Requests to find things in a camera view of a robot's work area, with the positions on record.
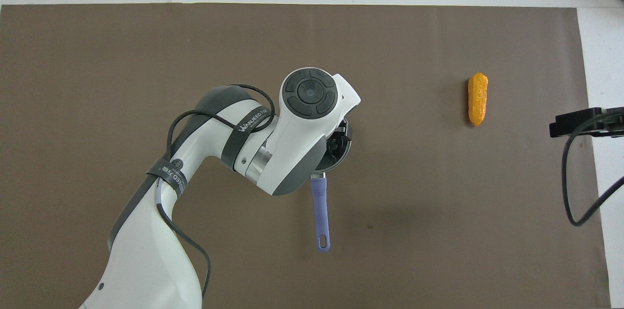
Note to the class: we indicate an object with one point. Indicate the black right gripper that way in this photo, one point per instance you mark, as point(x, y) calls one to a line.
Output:
point(597, 121)

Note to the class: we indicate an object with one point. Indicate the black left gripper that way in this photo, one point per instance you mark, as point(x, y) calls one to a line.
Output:
point(339, 143)

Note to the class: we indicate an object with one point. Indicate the yellow toy corn cob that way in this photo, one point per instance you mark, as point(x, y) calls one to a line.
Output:
point(477, 99)

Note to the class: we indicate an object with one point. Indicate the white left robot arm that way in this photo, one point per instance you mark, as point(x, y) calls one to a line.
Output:
point(297, 119)

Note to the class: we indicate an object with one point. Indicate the dark blue saucepan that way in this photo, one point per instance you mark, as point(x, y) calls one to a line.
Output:
point(320, 211)

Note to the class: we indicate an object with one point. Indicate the brown table mat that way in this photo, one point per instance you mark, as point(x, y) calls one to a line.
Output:
point(438, 226)

